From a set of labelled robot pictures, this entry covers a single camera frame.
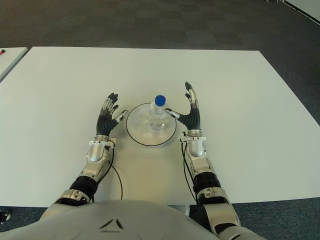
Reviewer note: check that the white plate black rim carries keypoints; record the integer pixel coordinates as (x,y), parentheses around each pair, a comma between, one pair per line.
(140,130)

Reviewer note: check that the clear water bottle blue cap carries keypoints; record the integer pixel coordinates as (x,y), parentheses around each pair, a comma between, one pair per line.
(157,117)

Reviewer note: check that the white side table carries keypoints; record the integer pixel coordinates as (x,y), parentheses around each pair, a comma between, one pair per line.
(11,58)

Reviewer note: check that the white board panel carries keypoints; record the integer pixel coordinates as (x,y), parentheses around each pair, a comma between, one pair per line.
(307,8)

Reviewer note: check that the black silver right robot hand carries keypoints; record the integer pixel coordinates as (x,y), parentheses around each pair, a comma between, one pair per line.
(193,120)

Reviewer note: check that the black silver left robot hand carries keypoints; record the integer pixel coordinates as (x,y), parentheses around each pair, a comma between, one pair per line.
(105,123)

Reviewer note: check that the red black marker pen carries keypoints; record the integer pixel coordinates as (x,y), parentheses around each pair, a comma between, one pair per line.
(2,52)

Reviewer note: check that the grey robot torso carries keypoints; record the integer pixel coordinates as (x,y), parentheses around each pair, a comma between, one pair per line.
(112,222)

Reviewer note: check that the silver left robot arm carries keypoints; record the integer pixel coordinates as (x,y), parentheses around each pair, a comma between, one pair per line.
(96,152)

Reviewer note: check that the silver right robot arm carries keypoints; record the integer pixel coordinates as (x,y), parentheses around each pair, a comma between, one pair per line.
(196,147)

